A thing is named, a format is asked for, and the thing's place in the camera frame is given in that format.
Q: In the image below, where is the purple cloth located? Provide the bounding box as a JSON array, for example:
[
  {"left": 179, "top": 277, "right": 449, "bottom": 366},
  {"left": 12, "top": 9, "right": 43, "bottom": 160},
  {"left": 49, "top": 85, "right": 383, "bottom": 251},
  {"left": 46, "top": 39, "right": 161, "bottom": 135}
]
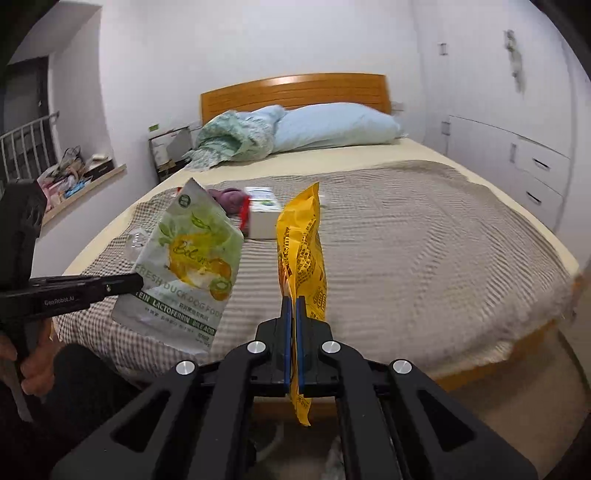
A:
[{"left": 206, "top": 187, "right": 250, "bottom": 217}]

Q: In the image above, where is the light blue pillow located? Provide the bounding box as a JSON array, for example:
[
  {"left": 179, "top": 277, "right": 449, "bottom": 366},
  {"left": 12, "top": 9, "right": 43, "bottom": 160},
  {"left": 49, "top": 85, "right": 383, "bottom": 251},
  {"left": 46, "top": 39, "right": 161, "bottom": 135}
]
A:
[{"left": 272, "top": 102, "right": 409, "bottom": 154}]

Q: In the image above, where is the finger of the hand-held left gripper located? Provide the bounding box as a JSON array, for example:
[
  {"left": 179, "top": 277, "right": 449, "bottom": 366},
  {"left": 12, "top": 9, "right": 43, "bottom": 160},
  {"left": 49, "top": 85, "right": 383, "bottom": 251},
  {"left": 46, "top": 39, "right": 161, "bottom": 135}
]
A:
[{"left": 90, "top": 273, "right": 145, "bottom": 306}]

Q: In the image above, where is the black frame nightstand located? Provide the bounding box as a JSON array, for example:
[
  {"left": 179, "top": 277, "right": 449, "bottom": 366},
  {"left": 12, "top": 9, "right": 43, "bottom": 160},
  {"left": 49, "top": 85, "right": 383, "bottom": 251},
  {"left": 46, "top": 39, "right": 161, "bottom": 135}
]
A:
[{"left": 148, "top": 124, "right": 204, "bottom": 185}]

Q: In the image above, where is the person's left hand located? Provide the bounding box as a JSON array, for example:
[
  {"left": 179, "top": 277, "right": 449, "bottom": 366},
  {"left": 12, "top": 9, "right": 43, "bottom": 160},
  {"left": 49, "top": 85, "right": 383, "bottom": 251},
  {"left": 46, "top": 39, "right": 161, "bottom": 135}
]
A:
[{"left": 0, "top": 323, "right": 58, "bottom": 398}]

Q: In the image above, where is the person's left forearm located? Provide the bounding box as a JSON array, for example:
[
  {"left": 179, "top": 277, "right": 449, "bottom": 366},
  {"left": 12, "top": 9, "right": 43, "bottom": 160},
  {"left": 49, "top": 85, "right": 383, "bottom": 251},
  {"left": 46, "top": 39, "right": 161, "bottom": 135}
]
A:
[{"left": 0, "top": 383, "right": 61, "bottom": 480}]

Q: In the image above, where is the green white pet food pouch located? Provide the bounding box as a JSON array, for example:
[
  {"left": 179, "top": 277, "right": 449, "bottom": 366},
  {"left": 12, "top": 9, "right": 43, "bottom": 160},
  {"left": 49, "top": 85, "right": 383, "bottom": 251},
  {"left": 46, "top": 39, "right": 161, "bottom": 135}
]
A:
[{"left": 111, "top": 178, "right": 245, "bottom": 355}]

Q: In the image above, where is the wooden window sill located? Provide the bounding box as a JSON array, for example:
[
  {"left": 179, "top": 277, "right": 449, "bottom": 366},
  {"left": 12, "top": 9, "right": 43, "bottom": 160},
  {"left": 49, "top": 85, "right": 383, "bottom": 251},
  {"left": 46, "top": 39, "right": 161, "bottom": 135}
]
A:
[{"left": 41, "top": 164, "right": 127, "bottom": 224}]

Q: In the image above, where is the wooden headboard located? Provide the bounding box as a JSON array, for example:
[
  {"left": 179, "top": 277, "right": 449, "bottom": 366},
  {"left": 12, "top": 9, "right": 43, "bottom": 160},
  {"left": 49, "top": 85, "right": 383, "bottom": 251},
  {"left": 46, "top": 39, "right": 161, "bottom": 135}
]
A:
[{"left": 200, "top": 74, "right": 392, "bottom": 125}]

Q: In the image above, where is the white carton with green print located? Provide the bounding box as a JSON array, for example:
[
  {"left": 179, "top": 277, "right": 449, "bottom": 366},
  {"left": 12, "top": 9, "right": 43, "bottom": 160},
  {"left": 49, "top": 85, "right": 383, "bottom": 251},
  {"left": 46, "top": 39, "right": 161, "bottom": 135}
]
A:
[{"left": 243, "top": 187, "right": 283, "bottom": 240}]

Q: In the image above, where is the white wardrobe drawer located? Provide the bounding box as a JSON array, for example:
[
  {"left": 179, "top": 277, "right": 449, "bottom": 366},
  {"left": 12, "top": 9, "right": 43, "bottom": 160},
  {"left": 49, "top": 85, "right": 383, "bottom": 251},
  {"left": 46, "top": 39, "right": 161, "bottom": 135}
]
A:
[
  {"left": 516, "top": 137, "right": 572, "bottom": 197},
  {"left": 512, "top": 178, "right": 565, "bottom": 227}
]

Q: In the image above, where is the white wardrobe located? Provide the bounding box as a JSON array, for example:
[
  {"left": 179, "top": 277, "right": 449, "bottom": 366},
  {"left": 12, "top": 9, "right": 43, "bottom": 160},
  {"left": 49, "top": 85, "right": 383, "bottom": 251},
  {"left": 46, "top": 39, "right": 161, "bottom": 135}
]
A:
[{"left": 411, "top": 0, "right": 591, "bottom": 259}]

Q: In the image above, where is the pile of clutter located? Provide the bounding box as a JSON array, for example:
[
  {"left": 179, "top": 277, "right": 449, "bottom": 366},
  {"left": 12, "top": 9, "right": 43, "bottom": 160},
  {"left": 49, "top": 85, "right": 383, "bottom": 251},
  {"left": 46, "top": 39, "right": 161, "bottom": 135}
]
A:
[{"left": 37, "top": 147, "right": 115, "bottom": 204}]

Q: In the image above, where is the yellow snack packet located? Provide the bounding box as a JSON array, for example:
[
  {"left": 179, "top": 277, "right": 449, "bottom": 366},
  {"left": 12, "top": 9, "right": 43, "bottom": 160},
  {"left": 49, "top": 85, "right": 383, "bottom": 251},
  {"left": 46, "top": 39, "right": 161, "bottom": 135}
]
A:
[{"left": 276, "top": 182, "right": 328, "bottom": 428}]

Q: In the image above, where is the metal window railing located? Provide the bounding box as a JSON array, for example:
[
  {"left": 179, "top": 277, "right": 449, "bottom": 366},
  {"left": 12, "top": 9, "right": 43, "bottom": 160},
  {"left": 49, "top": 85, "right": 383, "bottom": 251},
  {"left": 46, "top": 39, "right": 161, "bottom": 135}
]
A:
[{"left": 0, "top": 111, "right": 61, "bottom": 183}]

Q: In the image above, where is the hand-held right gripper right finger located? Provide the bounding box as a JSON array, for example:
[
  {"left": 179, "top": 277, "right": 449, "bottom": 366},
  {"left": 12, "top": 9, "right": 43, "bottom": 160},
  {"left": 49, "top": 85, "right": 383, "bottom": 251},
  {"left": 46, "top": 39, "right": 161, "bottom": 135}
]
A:
[{"left": 295, "top": 296, "right": 539, "bottom": 480}]

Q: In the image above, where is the bed with cream sheet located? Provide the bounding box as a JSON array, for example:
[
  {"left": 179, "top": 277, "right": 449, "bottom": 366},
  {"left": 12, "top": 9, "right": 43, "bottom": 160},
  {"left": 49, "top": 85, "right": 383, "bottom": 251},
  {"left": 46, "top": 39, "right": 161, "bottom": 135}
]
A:
[{"left": 53, "top": 74, "right": 583, "bottom": 407}]

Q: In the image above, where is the black flat box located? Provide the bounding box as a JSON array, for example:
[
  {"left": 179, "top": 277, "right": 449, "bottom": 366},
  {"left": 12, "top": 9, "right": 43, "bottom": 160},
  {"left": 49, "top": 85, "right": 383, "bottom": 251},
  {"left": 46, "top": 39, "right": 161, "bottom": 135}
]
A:
[{"left": 84, "top": 158, "right": 115, "bottom": 180}]

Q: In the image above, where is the clear plastic bottle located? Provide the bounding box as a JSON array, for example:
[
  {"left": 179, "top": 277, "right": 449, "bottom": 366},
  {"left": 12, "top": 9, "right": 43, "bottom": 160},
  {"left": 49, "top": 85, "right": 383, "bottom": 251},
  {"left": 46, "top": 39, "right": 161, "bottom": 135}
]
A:
[{"left": 122, "top": 228, "right": 153, "bottom": 259}]

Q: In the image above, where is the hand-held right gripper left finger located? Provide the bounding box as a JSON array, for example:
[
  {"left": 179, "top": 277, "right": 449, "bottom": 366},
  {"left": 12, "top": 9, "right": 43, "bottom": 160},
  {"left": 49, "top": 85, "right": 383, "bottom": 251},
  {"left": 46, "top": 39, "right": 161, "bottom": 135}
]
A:
[{"left": 51, "top": 295, "right": 294, "bottom": 480}]

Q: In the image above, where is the green patterned quilt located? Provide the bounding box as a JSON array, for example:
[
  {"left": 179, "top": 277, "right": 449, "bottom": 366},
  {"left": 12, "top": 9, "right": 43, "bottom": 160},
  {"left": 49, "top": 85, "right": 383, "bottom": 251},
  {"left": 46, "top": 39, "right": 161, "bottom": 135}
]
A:
[{"left": 184, "top": 105, "right": 287, "bottom": 171}]

